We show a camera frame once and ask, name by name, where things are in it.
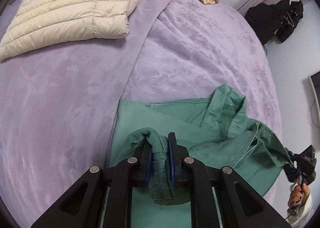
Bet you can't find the green shirt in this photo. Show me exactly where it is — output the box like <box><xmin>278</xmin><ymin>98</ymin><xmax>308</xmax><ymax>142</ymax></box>
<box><xmin>108</xmin><ymin>85</ymin><xmax>291</xmax><ymax>227</ymax></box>

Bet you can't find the right hand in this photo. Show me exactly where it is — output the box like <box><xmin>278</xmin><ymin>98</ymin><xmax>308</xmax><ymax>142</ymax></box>
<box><xmin>288</xmin><ymin>179</ymin><xmax>310</xmax><ymax>209</ymax></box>

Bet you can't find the white framed panel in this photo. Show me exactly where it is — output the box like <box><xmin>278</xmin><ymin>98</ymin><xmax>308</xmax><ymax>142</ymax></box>
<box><xmin>309</xmin><ymin>70</ymin><xmax>320</xmax><ymax>115</ymax></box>

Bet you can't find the lilac plush bed blanket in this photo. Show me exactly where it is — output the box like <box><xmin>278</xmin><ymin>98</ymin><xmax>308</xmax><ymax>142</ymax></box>
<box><xmin>1</xmin><ymin>0</ymin><xmax>282</xmax><ymax>227</ymax></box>

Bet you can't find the cream quilted down jacket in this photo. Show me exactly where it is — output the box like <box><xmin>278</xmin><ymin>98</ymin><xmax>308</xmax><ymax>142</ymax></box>
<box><xmin>1</xmin><ymin>0</ymin><xmax>139</xmax><ymax>60</ymax></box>

